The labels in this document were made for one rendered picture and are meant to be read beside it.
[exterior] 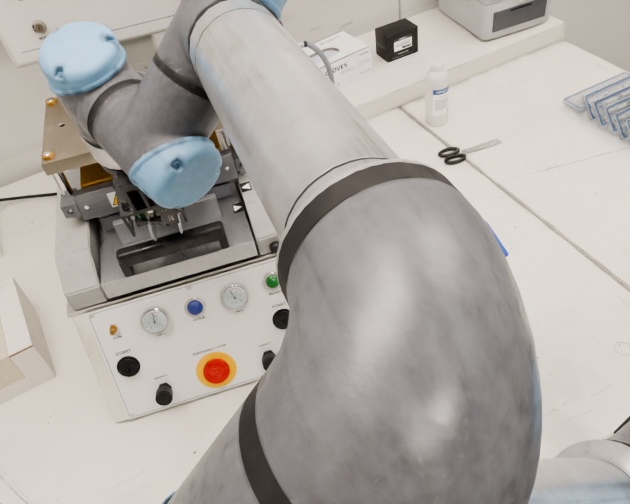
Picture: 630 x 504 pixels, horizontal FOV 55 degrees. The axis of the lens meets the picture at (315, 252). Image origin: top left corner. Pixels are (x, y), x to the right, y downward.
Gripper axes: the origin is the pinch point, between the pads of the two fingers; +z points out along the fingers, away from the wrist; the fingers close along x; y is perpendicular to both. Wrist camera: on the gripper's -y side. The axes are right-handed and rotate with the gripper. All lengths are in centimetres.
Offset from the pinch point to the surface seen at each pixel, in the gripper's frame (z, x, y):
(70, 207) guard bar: -2.4, -12.4, -4.0
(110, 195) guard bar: -2.7, -6.6, -4.0
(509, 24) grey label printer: 36, 87, -49
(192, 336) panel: 11.0, -1.8, 14.8
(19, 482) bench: 17.5, -31.6, 26.3
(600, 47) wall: 89, 149, -74
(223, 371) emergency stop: 15.0, 1.0, 20.2
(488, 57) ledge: 39, 79, -43
